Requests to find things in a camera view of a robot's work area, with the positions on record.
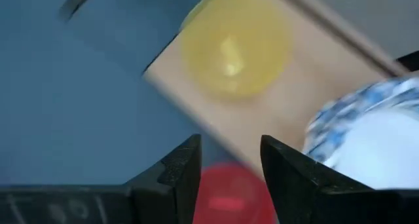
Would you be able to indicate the blue patterned paper bowl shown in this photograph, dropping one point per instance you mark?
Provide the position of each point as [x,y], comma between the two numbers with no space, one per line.
[373,145]

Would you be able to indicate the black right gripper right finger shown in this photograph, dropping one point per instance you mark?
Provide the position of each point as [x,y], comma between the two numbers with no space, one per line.
[294,191]

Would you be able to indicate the red plastic bowl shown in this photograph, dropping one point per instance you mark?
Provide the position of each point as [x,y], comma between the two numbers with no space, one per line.
[229,197]

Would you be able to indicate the wooden shelf with black frame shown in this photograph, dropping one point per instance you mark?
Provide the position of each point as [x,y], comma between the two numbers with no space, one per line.
[311,70]

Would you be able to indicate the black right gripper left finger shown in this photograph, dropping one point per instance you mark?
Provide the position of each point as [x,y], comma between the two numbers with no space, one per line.
[170,191]

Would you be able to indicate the yellow plastic bowl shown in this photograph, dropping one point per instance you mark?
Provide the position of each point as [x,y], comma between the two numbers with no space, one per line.
[235,47]

